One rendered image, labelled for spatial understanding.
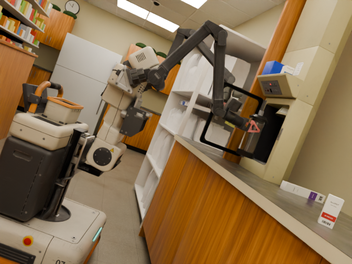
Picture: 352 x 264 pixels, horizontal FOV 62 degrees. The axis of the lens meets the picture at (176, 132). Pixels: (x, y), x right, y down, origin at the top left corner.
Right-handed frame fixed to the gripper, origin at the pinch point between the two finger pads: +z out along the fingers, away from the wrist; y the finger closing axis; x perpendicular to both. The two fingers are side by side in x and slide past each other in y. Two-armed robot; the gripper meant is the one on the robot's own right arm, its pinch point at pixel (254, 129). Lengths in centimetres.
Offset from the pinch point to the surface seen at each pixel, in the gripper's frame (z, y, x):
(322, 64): 14.0, -8.9, -47.1
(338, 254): -17, -95, 27
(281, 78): -1.0, -3.0, -31.1
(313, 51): 7, -6, -51
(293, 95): 6.8, -8.6, -25.0
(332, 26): 9, -9, -67
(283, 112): 12.8, 2.0, -16.9
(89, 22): -178, 549, -99
